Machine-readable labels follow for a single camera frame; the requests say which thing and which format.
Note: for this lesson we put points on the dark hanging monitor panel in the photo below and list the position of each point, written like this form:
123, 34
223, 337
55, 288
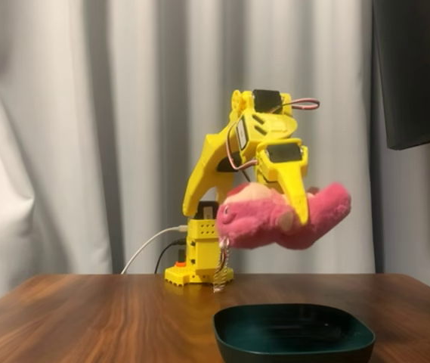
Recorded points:
415, 75

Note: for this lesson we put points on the dark green plastic bin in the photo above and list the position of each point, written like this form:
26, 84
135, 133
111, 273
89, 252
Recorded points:
294, 336

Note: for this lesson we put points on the yellow gripper, black servo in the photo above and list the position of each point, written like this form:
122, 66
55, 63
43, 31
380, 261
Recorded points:
283, 163

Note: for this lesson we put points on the pink strawberry bear plush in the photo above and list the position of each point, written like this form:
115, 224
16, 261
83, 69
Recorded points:
260, 223

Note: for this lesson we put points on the white pleated curtain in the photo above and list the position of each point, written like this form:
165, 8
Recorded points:
67, 113

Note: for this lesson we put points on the yellow robot arm with base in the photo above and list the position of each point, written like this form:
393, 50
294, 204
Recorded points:
207, 166

